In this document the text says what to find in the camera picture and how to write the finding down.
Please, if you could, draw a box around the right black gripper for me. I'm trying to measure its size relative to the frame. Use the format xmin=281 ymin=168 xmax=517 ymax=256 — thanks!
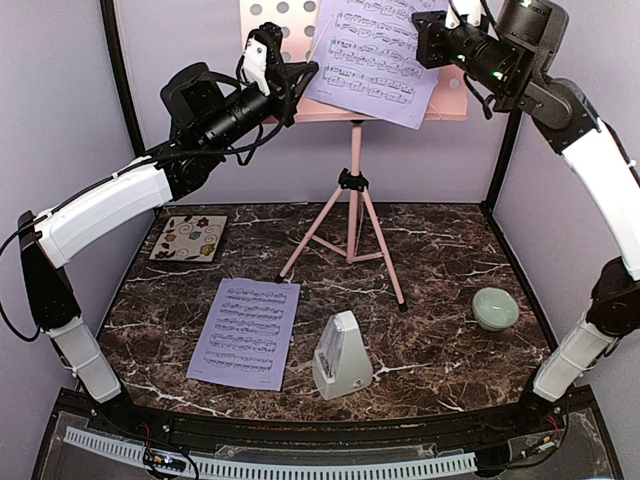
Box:
xmin=413 ymin=8 xmax=528 ymax=100

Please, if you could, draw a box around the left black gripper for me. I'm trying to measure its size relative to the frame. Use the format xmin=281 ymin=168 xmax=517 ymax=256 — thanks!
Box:
xmin=202 ymin=59 xmax=320 ymax=153

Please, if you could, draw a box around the purple sheet music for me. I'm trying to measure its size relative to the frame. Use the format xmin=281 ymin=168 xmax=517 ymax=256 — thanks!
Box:
xmin=187 ymin=278 xmax=301 ymax=391
xmin=305 ymin=0 xmax=447 ymax=130

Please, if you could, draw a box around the pink music stand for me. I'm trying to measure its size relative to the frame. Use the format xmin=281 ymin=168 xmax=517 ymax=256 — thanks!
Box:
xmin=239 ymin=1 xmax=468 ymax=311

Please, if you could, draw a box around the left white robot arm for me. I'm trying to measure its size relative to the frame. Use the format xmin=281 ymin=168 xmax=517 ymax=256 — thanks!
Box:
xmin=15 ymin=61 xmax=318 ymax=436

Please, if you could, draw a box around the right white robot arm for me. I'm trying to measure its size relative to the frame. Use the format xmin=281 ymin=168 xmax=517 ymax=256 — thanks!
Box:
xmin=411 ymin=1 xmax=639 ymax=434

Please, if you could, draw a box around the floral ceramic tile coaster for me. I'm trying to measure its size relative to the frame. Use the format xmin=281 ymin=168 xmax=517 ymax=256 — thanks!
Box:
xmin=149 ymin=215 xmax=227 ymax=263

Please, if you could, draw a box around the pale green bowl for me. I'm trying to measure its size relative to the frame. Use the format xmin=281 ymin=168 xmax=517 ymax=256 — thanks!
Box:
xmin=472 ymin=287 xmax=520 ymax=332

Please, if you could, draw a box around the white metronome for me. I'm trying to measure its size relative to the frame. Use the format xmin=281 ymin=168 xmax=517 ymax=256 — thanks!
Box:
xmin=312 ymin=310 xmax=373 ymax=400

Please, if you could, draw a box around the small circuit board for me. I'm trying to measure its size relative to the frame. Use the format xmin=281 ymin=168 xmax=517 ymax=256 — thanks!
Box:
xmin=143 ymin=450 xmax=187 ymax=473

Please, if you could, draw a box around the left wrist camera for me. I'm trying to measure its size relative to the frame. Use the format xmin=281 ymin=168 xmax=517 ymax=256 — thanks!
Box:
xmin=236 ymin=22 xmax=287 ymax=96

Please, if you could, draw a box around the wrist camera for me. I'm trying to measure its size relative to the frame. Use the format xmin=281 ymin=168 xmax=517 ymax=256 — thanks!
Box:
xmin=236 ymin=22 xmax=287 ymax=96
xmin=445 ymin=0 xmax=495 ymax=29

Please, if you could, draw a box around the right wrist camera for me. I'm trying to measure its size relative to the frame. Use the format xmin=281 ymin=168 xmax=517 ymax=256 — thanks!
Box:
xmin=445 ymin=0 xmax=495 ymax=29

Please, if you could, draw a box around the right black frame post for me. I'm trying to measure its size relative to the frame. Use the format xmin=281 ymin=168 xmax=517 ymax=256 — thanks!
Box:
xmin=482 ymin=0 xmax=545 ymax=216

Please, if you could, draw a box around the black frame post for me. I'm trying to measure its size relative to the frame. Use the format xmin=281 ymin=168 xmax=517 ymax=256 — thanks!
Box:
xmin=99 ymin=0 xmax=145 ymax=156
xmin=482 ymin=0 xmax=545 ymax=216

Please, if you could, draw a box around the left black frame post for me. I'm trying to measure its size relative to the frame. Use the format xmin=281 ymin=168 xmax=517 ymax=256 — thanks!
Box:
xmin=99 ymin=0 xmax=145 ymax=156

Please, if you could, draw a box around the white slotted cable duct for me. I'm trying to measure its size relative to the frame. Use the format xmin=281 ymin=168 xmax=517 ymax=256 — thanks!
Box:
xmin=63 ymin=427 xmax=477 ymax=479

